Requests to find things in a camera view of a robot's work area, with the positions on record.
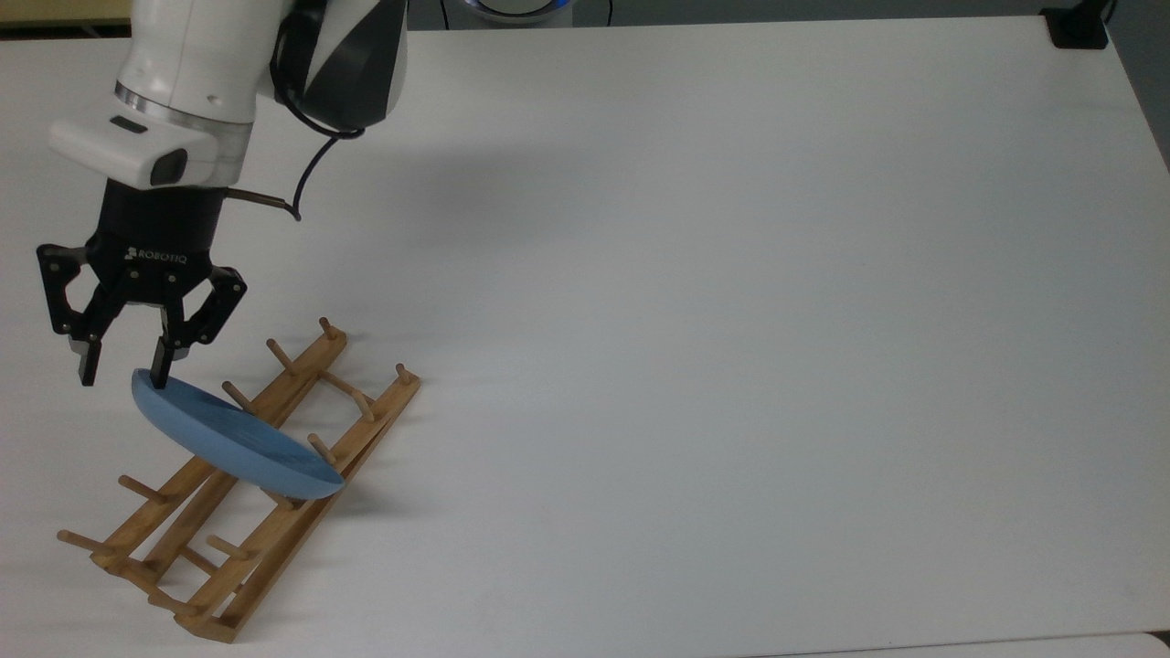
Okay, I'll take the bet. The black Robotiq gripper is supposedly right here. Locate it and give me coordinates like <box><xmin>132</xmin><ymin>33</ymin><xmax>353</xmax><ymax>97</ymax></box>
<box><xmin>37</xmin><ymin>178</ymin><xmax>249</xmax><ymax>390</ymax></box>

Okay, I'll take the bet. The blue plate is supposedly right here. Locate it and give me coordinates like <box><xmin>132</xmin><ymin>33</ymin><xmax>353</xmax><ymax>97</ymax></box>
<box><xmin>131</xmin><ymin>368</ymin><xmax>346</xmax><ymax>500</ymax></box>

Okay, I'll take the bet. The wooden plate rack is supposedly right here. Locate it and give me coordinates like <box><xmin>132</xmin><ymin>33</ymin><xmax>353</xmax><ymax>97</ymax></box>
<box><xmin>57</xmin><ymin>317</ymin><xmax>422</xmax><ymax>644</ymax></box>

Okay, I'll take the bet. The yellow wooden furniture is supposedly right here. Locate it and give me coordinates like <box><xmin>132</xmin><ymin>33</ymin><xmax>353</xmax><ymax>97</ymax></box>
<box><xmin>0</xmin><ymin>0</ymin><xmax>134</xmax><ymax>37</ymax></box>

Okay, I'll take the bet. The black table clamp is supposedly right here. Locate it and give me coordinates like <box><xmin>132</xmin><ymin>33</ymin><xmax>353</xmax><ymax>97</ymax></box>
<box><xmin>1041</xmin><ymin>0</ymin><xmax>1113</xmax><ymax>50</ymax></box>

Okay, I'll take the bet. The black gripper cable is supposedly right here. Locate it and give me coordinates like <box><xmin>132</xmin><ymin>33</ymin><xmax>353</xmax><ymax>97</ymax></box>
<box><xmin>227</xmin><ymin>7</ymin><xmax>367</xmax><ymax>223</ymax></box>

